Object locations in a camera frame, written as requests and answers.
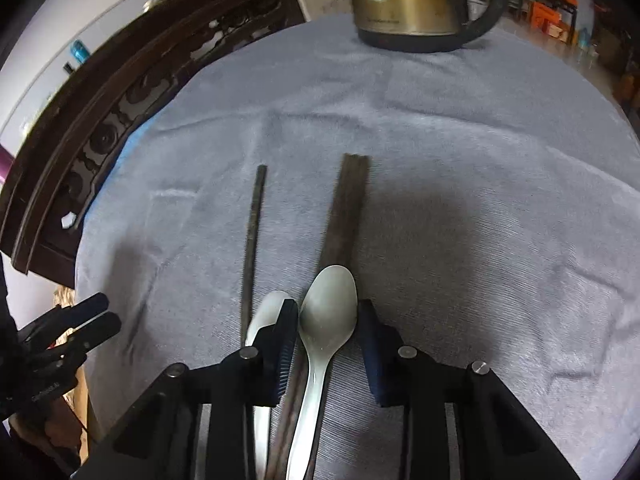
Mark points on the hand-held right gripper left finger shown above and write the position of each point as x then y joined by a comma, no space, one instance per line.
281,360

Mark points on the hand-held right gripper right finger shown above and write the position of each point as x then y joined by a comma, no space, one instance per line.
374,360

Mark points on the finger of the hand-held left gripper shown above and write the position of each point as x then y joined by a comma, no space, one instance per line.
100,329
90,306

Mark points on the small white spoon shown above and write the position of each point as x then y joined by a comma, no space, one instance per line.
265,315

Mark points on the large white spoon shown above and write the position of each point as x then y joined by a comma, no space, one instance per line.
327,315

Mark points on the person's left hand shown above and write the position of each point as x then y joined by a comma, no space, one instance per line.
60,432

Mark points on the gold textured panel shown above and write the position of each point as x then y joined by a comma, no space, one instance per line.
64,297

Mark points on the blue cloth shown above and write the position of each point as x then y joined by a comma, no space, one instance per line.
127,147

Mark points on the purple thermos jug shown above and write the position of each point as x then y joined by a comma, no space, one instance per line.
5,162

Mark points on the dark carved wooden sideboard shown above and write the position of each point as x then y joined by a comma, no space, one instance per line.
100,110

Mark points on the grey towel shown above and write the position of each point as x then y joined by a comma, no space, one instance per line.
450,160

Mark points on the black bottle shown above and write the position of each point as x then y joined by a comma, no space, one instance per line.
67,67

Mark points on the blue thermos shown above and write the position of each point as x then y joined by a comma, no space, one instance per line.
79,50

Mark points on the bronze electric kettle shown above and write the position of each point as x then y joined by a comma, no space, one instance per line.
400,10

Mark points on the orange storage rack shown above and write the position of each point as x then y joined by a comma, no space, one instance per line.
545,10

